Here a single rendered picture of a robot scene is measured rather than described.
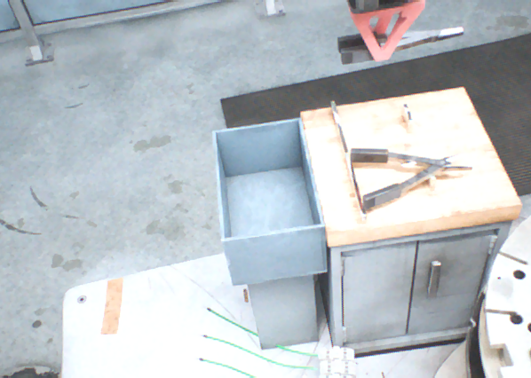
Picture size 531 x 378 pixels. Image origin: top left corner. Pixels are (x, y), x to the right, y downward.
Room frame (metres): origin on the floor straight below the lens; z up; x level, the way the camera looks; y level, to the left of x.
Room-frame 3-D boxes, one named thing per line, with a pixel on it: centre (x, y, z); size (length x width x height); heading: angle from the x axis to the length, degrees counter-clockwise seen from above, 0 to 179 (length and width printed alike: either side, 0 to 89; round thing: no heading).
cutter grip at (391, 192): (0.42, -0.11, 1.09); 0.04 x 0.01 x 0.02; 105
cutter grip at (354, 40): (0.55, -0.11, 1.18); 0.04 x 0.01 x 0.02; 89
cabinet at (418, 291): (0.49, -0.15, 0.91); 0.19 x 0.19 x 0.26; 0
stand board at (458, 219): (0.49, -0.15, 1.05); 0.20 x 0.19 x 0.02; 90
